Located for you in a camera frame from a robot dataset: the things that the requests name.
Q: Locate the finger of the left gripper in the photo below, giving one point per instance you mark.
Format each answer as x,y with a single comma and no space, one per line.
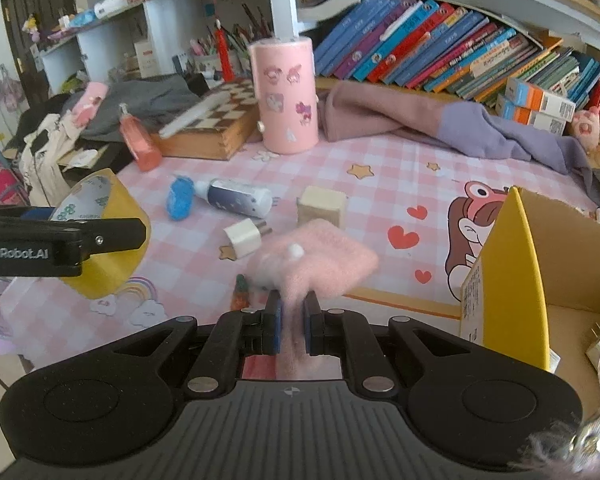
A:
26,212
28,233

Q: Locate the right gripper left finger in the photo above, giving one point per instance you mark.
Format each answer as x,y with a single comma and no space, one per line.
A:
224,346

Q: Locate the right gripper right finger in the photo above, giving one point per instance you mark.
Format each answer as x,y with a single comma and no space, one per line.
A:
348,336

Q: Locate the yellow packing tape roll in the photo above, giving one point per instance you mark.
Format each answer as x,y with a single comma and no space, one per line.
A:
102,195

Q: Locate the pink plush glove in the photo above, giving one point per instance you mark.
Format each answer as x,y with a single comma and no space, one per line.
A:
316,257

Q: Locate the blue plastic bag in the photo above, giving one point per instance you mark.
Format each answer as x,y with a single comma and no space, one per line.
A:
180,199

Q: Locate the small white plug adapter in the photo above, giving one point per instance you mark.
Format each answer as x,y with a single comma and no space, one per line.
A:
245,236

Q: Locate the beige cube block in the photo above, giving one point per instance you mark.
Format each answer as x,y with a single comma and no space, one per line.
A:
321,203

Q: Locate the navy white spray bottle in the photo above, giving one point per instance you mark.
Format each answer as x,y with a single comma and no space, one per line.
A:
235,197

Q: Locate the beige jacket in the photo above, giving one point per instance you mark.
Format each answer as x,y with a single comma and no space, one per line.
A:
55,136

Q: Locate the grey clothing pile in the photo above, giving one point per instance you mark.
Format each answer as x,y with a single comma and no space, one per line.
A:
155,102

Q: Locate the pink checkered tablecloth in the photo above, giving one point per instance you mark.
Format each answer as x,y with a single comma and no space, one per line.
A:
398,194

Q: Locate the wooden chess board box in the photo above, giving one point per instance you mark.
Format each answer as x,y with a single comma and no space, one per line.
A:
220,133

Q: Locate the yellow cardboard box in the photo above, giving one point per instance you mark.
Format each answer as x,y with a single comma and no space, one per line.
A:
535,289

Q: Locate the pink purple cloth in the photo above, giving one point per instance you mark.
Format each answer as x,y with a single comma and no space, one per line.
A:
350,110

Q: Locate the red tassel pen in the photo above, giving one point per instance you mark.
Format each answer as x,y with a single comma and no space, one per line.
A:
222,49

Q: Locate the pink cylinder container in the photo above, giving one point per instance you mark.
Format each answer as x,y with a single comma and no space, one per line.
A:
284,86

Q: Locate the white blue bookshelf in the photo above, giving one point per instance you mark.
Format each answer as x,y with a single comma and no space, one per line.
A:
170,25

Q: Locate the lower orange white box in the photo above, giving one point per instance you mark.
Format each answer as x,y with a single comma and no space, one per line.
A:
506,109

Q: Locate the orange white box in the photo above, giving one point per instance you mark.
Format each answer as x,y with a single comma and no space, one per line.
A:
506,109
531,97

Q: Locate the row of books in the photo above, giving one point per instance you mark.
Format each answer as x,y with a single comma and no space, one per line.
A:
438,47

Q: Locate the upper orange white box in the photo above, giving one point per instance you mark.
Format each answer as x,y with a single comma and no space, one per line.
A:
531,97

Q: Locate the pink pig plush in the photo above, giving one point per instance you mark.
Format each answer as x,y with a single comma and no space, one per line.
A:
585,128

